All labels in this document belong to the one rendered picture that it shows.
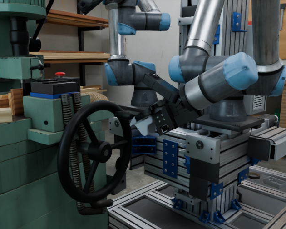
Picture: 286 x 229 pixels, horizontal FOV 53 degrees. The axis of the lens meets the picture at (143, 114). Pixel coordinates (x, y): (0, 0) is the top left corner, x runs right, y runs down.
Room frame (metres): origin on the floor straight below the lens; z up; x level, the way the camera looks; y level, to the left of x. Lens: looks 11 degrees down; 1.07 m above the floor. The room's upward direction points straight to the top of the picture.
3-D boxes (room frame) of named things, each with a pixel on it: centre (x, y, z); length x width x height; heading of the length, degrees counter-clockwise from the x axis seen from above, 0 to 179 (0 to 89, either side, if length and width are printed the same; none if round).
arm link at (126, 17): (1.25, 0.05, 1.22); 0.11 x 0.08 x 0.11; 101
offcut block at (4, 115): (0.76, 0.38, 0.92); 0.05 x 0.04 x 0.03; 27
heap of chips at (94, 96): (1.10, 0.20, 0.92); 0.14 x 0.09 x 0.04; 56
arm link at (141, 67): (1.53, 0.00, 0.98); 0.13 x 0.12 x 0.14; 101
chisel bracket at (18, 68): (0.98, 0.42, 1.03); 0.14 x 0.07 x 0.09; 56
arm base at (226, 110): (1.18, -0.36, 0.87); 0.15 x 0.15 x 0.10
